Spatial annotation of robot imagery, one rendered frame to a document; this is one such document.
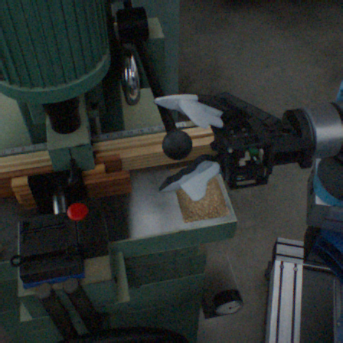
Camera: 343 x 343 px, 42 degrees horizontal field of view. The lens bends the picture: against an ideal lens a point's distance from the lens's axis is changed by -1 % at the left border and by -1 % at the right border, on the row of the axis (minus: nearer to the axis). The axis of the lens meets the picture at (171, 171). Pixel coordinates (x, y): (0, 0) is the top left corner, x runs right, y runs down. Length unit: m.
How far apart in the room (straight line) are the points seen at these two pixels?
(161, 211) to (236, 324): 0.94
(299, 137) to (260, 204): 1.36
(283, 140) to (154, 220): 0.31
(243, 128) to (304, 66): 2.08
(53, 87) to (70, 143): 0.16
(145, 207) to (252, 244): 1.06
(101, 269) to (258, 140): 0.31
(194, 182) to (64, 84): 0.22
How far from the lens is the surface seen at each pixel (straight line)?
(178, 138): 0.50
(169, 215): 0.82
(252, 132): 0.59
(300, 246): 1.63
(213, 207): 0.81
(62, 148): 0.76
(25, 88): 0.63
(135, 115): 1.13
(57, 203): 0.78
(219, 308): 0.99
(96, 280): 0.70
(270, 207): 1.96
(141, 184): 0.86
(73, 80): 0.63
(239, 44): 2.76
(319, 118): 0.62
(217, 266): 1.09
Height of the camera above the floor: 1.58
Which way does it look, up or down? 51 degrees down
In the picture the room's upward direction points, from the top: straight up
